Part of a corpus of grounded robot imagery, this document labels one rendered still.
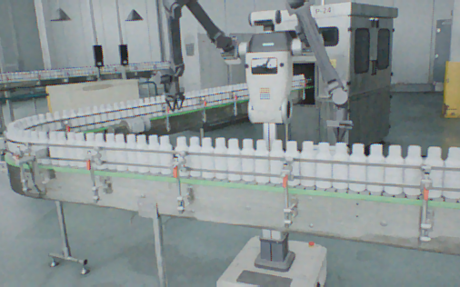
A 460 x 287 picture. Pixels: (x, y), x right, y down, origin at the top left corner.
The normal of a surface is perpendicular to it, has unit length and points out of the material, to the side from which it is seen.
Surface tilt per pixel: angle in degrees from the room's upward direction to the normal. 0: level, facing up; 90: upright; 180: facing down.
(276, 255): 90
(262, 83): 90
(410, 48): 90
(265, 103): 90
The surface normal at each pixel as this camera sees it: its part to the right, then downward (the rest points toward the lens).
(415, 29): -0.40, 0.23
